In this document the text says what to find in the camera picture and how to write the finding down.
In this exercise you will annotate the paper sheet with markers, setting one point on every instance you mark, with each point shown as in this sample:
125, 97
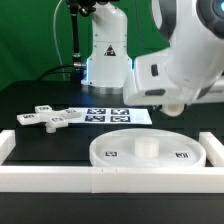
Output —
112, 116

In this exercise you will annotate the white fence rail frame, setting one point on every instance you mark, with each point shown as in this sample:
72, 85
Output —
59, 179

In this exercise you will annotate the white round table top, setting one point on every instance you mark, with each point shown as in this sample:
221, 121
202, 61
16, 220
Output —
146, 148

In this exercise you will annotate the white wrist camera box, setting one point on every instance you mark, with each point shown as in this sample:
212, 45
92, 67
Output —
149, 72

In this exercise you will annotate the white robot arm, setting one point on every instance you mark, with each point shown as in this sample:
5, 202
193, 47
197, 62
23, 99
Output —
188, 71

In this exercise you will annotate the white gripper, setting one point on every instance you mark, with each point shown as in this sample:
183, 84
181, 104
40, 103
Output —
179, 95

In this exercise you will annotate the black camera pole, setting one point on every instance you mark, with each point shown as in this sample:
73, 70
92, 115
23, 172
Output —
84, 8

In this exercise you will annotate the white cross table base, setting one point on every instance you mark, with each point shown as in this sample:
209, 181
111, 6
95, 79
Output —
52, 119

